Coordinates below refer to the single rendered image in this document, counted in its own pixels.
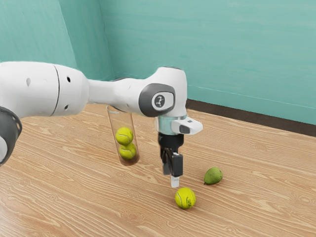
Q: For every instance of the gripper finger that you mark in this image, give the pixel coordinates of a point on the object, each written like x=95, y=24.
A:
x=166, y=166
x=177, y=166

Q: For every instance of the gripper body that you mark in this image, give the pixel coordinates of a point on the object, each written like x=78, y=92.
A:
x=171, y=142

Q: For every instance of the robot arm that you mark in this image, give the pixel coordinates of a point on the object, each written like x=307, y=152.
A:
x=74, y=90

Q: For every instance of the yellow tennis ball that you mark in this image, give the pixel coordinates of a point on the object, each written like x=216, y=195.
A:
x=185, y=198
x=124, y=135
x=127, y=150

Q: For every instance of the green pear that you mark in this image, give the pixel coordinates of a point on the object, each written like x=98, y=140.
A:
x=212, y=175

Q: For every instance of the clear tennis ball tube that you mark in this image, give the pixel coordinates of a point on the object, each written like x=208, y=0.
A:
x=124, y=138

